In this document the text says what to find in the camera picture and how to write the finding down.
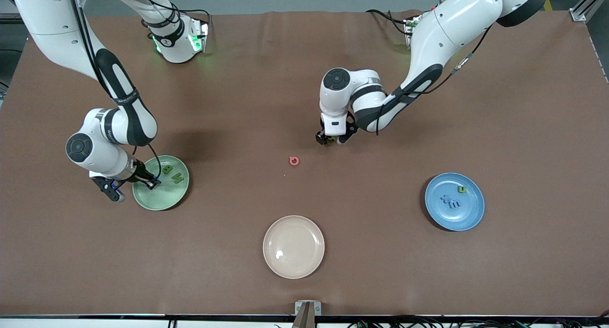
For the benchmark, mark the beige plate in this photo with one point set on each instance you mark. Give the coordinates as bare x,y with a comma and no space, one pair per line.
293,247

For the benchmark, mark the brown table mat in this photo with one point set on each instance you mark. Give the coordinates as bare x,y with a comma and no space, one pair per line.
142,271

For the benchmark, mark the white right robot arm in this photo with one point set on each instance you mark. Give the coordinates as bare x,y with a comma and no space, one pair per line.
47,28

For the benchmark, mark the blue plate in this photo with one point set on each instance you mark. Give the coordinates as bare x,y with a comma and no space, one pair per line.
468,213

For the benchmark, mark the red letter Q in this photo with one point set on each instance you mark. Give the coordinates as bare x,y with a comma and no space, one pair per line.
291,161

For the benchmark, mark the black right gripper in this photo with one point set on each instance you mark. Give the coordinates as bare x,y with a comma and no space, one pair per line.
139,172

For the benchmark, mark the white table edge rail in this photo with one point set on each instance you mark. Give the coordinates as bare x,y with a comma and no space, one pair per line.
95,323

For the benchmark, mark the green letter N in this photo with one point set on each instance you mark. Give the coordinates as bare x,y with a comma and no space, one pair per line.
177,178

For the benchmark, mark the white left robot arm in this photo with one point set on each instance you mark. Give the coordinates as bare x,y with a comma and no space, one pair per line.
456,28

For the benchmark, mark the aluminium frame profile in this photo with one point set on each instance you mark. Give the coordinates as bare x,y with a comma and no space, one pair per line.
578,14

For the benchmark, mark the blue letter x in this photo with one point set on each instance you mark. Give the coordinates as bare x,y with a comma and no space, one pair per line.
446,198

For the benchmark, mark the green plate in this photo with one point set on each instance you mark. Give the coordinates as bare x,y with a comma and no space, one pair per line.
162,197

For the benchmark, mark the metal bracket with wedge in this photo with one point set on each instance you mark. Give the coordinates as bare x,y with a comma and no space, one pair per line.
308,309

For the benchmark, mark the green letter B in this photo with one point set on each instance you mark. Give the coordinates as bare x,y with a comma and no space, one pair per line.
167,169

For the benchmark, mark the blue letter m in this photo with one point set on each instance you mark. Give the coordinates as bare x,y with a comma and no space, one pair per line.
455,204

